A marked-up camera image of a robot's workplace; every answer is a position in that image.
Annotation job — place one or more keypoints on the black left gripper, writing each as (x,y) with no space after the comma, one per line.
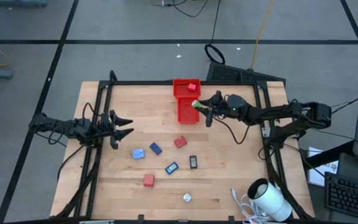
(107,127)

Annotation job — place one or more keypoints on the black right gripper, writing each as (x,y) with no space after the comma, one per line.
(220,109)

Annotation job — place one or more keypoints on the green plug charger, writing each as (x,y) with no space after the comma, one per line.
(195,104)

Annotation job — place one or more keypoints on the small pink cube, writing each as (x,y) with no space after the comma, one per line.
(192,87)

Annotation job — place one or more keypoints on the light blue charger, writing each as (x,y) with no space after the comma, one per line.
(138,154)

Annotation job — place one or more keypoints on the dark blue block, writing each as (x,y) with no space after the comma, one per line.
(156,148)

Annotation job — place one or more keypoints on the red wall charger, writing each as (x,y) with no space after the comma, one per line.
(180,142)
(148,180)

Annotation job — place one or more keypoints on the black small display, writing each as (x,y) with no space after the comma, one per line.
(193,162)

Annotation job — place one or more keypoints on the blue framed small display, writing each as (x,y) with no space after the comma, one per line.
(171,168)

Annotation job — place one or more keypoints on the small white cube charger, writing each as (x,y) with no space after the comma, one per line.
(187,198)

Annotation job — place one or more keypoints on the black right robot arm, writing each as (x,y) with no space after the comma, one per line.
(275,113)

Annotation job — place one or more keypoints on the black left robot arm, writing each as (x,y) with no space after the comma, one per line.
(73,128)

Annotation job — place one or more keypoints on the red plastic bin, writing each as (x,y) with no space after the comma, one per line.
(188,112)
(180,90)

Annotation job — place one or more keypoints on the black perforated case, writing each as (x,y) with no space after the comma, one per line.
(228,73)

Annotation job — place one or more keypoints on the black table edge clip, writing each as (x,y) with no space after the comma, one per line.
(140,217)
(231,219)

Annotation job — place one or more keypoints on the white cylinder black rim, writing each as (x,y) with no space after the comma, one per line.
(272,200)

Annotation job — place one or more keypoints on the black side desk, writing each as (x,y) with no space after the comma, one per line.
(328,152)

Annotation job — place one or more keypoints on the white paper sheet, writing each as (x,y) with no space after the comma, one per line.
(317,177)

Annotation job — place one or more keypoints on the black keyboard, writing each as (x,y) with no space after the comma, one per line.
(350,194)

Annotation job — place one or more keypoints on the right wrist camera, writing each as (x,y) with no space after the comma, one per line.
(236,104)

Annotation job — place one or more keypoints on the black metal table frame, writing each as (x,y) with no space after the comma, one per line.
(228,83)

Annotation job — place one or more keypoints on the silver metal bracket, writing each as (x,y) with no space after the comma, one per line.
(266,132)

